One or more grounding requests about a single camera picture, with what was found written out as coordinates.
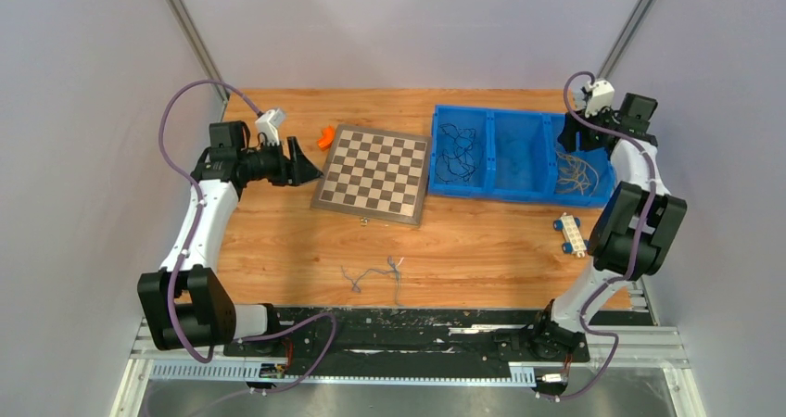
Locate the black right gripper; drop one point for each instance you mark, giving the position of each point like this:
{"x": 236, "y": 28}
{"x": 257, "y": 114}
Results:
{"x": 569, "y": 137}

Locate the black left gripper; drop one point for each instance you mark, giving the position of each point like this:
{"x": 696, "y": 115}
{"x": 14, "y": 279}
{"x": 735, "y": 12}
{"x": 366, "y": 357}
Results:
{"x": 295, "y": 171}

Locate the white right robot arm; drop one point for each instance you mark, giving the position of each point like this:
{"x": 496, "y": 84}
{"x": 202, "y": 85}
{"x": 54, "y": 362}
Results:
{"x": 639, "y": 223}

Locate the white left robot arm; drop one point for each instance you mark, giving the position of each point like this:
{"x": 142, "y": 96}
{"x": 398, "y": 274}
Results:
{"x": 184, "y": 302}

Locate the orange plastic piece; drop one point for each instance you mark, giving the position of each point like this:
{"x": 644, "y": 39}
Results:
{"x": 327, "y": 138}

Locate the wooden chessboard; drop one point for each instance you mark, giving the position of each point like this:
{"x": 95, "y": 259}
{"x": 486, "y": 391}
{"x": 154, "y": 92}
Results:
{"x": 375, "y": 174}

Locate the white toy car blue wheels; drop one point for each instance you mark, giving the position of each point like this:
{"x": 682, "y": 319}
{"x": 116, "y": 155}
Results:
{"x": 573, "y": 241}

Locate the blue plastic divided bin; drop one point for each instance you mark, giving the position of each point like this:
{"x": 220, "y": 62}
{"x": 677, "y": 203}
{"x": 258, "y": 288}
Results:
{"x": 513, "y": 155}

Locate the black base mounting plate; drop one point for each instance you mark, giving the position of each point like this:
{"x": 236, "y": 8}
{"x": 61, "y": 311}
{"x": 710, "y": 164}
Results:
{"x": 416, "y": 343}

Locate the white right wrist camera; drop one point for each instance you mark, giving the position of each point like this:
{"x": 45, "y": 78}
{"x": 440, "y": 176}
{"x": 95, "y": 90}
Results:
{"x": 597, "y": 96}

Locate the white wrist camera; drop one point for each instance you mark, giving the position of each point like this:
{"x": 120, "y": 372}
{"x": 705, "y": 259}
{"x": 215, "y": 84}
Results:
{"x": 267, "y": 125}
{"x": 597, "y": 96}

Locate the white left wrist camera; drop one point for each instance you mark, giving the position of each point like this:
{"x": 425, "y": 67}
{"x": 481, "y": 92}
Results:
{"x": 267, "y": 125}

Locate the right aluminium frame post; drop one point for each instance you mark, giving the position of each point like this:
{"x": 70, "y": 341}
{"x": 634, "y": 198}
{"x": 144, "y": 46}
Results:
{"x": 626, "y": 35}

